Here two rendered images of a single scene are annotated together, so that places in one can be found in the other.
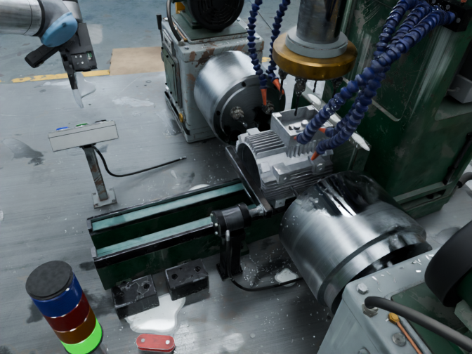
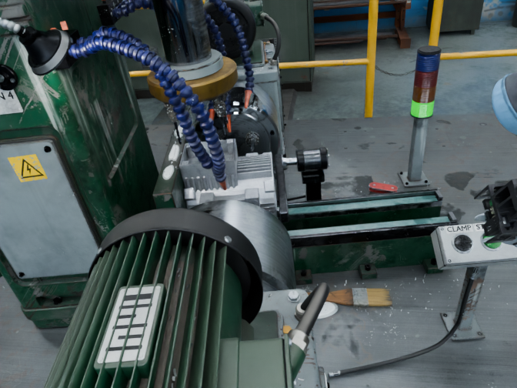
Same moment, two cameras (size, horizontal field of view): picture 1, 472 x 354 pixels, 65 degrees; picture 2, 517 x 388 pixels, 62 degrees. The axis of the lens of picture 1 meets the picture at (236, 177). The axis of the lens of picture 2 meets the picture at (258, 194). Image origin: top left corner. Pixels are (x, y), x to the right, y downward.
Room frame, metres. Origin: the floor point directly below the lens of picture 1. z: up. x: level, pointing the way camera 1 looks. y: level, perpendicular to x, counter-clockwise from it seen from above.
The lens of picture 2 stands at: (1.47, 0.33, 1.61)
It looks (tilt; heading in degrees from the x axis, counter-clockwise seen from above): 35 degrees down; 208
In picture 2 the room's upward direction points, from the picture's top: 8 degrees counter-clockwise
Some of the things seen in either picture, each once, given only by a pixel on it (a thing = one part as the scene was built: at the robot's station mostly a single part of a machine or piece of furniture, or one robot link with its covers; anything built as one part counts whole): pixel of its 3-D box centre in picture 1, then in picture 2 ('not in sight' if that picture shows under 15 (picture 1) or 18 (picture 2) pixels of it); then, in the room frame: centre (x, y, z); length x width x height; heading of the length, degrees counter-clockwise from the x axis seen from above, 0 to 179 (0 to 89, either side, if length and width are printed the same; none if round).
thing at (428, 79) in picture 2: (64, 305); (425, 76); (0.26, 0.25, 1.14); 0.06 x 0.06 x 0.04
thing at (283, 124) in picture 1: (299, 130); (211, 165); (0.78, -0.16, 1.11); 0.12 x 0.11 x 0.07; 114
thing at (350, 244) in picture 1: (358, 252); (236, 125); (0.46, -0.26, 1.04); 0.41 x 0.25 x 0.25; 24
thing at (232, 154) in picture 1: (246, 179); (281, 185); (0.69, -0.03, 1.01); 0.26 x 0.04 x 0.03; 24
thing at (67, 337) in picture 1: (73, 319); (424, 91); (0.26, 0.25, 1.10); 0.06 x 0.06 x 0.04
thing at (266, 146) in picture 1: (282, 162); (234, 196); (0.76, -0.12, 1.01); 0.20 x 0.19 x 0.19; 114
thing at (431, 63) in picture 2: (55, 289); (428, 60); (0.26, 0.25, 1.19); 0.06 x 0.06 x 0.04
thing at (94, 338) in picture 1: (80, 331); (421, 106); (0.26, 0.25, 1.05); 0.06 x 0.06 x 0.04
